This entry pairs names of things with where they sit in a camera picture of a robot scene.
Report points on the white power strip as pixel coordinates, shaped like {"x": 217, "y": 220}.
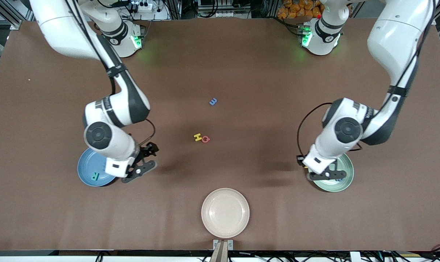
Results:
{"x": 141, "y": 7}

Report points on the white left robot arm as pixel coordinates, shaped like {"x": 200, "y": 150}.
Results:
{"x": 395, "y": 40}

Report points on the bag of orange items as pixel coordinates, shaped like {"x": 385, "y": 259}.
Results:
{"x": 296, "y": 9}

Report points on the teal foam letter R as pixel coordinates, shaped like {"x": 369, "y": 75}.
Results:
{"x": 94, "y": 177}

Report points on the red foam letter Q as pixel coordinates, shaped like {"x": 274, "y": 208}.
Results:
{"x": 205, "y": 139}

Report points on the yellow foam letter H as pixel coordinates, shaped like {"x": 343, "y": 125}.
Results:
{"x": 197, "y": 137}

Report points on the green plate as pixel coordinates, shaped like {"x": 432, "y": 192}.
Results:
{"x": 345, "y": 171}

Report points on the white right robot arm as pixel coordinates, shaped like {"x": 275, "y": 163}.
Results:
{"x": 63, "y": 32}

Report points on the blue foam letter E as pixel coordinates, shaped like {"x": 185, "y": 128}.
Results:
{"x": 213, "y": 102}

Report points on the beige plate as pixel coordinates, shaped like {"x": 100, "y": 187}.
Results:
{"x": 225, "y": 213}

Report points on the metal equipment shelf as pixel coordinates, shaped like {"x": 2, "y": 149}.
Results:
{"x": 223, "y": 9}

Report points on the blue plate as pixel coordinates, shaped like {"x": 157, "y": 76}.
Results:
{"x": 89, "y": 163}

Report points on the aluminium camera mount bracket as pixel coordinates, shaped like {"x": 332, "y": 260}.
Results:
{"x": 223, "y": 249}

